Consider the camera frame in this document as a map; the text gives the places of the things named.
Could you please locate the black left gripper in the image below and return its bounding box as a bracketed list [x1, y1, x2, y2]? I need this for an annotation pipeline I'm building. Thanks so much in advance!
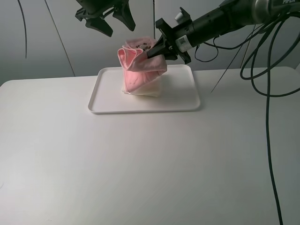
[75, 0, 136, 37]

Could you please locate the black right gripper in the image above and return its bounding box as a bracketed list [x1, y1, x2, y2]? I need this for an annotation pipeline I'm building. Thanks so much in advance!
[147, 18, 191, 64]

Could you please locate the pink towel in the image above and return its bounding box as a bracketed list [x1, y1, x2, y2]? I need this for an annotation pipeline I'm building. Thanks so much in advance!
[118, 37, 167, 92]

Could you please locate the cream white towel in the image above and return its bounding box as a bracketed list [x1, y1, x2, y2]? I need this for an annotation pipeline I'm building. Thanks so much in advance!
[122, 79, 162, 97]

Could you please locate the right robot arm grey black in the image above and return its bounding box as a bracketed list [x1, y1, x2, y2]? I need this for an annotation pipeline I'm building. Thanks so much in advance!
[147, 0, 300, 64]

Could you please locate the white rectangular plastic tray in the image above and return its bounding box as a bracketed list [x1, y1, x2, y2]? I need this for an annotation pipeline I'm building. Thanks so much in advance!
[88, 65, 201, 114]

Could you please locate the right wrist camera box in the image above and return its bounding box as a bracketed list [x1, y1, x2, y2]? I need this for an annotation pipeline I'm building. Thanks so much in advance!
[175, 7, 191, 24]

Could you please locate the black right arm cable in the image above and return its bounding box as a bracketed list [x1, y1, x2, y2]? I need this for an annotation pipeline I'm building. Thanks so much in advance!
[194, 9, 300, 225]

